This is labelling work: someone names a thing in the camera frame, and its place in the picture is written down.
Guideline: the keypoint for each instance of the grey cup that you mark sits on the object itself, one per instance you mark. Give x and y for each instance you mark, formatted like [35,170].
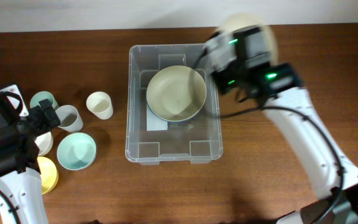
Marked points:
[70,119]

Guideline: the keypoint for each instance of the yellow small bowl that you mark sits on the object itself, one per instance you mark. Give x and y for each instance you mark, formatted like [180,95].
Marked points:
[48,174]

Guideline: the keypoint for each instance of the beige bowl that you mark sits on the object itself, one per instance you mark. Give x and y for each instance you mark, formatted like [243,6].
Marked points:
[176,84]
[241,20]

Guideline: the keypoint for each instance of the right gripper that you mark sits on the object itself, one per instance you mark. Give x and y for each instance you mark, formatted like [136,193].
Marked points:
[217,74]

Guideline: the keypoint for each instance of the green cup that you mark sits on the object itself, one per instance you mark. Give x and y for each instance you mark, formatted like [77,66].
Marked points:
[43,95]

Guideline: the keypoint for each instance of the white label in container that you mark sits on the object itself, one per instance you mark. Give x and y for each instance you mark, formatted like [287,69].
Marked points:
[154,123]

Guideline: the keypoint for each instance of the white small bowl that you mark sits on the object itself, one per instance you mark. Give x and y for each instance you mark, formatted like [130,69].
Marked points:
[44,143]

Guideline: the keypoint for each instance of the clear plastic storage container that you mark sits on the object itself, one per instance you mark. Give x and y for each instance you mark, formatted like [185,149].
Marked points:
[198,140]

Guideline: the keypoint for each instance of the cream cup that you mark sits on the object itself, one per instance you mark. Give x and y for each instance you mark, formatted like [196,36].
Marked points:
[100,104]

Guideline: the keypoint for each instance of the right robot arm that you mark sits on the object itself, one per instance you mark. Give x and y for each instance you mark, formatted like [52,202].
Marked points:
[281,95]

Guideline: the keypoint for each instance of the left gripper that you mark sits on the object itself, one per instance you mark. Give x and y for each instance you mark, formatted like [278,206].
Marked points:
[38,114]

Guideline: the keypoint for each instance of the mint green small bowl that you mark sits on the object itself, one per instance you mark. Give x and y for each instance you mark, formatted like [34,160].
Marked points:
[77,151]

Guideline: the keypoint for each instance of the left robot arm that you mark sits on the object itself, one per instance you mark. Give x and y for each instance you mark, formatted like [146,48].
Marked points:
[20,175]

